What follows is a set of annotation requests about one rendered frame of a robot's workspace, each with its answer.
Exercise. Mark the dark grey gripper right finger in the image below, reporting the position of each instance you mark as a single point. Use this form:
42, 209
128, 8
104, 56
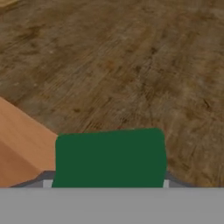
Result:
170, 181

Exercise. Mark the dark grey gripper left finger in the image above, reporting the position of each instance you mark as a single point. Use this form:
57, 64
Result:
43, 178

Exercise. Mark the green sponge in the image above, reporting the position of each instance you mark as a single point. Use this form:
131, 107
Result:
110, 159

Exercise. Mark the orange-brown wooden cutting board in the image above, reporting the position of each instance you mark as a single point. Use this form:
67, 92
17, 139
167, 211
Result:
23, 148

